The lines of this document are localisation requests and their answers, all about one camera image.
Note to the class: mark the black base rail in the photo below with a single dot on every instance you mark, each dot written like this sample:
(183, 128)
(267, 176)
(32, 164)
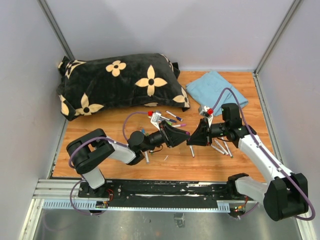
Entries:
(160, 194)

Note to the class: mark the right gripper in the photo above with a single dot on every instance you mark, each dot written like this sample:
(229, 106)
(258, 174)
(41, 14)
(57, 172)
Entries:
(200, 137)

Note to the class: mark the black cap marker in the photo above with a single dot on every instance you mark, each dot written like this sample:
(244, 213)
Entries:
(217, 149)

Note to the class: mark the navy cap marker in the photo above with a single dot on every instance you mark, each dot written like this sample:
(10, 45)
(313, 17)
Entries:
(169, 119)

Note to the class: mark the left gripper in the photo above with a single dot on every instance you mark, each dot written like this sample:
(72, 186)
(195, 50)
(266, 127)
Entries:
(168, 132)

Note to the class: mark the purple cap marker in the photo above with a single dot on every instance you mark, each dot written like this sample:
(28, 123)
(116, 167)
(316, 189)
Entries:
(192, 151)

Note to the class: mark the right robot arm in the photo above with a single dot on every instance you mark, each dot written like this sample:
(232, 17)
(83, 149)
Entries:
(283, 194)

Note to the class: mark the light blue folded cloth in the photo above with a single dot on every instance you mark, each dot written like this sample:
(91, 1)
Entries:
(207, 89)

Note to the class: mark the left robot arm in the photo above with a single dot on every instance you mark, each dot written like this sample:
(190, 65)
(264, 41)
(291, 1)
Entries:
(89, 151)

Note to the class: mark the pink cap marker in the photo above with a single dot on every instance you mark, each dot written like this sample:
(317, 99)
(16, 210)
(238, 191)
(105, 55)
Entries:
(221, 147)

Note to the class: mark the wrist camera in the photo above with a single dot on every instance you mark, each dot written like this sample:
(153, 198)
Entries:
(155, 119)
(207, 113)

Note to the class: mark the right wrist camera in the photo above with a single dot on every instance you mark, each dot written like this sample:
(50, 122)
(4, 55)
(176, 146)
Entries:
(207, 113)

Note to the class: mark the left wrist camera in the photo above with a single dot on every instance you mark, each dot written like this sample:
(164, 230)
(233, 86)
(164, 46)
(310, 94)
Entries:
(155, 119)

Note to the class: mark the black floral pillow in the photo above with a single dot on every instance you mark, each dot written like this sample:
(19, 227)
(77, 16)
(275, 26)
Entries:
(91, 86)

